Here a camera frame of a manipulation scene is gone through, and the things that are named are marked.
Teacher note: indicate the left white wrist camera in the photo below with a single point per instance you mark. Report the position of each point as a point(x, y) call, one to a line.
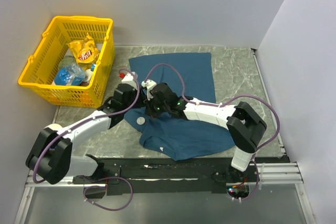
point(128, 78)

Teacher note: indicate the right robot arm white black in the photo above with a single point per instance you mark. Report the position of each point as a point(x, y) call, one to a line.
point(245, 126)

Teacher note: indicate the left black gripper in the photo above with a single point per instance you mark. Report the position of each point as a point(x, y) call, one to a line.
point(140, 103)

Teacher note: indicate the blue plastic bag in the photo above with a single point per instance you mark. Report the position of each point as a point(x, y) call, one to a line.
point(71, 75)

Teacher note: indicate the small white bottle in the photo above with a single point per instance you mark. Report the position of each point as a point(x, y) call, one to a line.
point(89, 72)

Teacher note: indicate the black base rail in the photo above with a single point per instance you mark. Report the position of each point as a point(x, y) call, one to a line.
point(163, 175)

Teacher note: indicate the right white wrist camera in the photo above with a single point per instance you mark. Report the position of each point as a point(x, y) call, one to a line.
point(148, 85)

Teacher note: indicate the yellow snack bag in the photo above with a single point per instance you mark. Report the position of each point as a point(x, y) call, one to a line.
point(85, 51)

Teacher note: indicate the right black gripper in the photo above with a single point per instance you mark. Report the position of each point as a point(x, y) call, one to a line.
point(148, 108)

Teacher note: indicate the toilet paper roll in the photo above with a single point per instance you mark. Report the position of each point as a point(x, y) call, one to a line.
point(54, 127)

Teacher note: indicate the aluminium frame rail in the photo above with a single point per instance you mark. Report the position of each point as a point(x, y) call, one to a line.
point(272, 173)

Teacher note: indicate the blue t-shirt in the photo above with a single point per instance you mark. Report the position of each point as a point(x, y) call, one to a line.
point(177, 138)

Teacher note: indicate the yellow plastic basket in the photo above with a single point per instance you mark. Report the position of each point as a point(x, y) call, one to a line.
point(42, 65)

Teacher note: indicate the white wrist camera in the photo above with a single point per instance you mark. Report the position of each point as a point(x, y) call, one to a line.
point(148, 85)
point(128, 78)

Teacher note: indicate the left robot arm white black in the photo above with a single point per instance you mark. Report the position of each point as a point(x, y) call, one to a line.
point(52, 157)

